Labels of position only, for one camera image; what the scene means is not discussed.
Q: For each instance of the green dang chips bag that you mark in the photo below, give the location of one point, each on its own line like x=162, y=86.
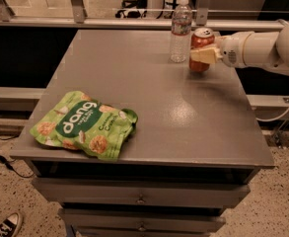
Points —
x=79, y=122

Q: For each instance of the grey drawer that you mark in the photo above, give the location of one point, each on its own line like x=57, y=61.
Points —
x=141, y=221
x=141, y=193

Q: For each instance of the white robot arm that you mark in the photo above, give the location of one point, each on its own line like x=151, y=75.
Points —
x=268, y=51

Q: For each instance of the red coke can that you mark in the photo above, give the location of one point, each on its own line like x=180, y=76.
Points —
x=201, y=50

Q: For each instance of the black white sneaker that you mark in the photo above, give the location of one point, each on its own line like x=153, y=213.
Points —
x=11, y=225

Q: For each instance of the top grey drawer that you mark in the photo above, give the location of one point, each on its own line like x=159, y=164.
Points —
x=141, y=193

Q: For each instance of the grey drawer cabinet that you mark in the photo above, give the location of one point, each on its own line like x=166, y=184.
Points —
x=196, y=129

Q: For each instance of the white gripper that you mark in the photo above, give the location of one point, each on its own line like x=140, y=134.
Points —
x=230, y=50

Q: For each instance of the clear plastic water bottle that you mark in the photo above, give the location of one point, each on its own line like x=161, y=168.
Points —
x=180, y=32

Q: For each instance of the metal window railing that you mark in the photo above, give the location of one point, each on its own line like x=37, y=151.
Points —
x=85, y=14

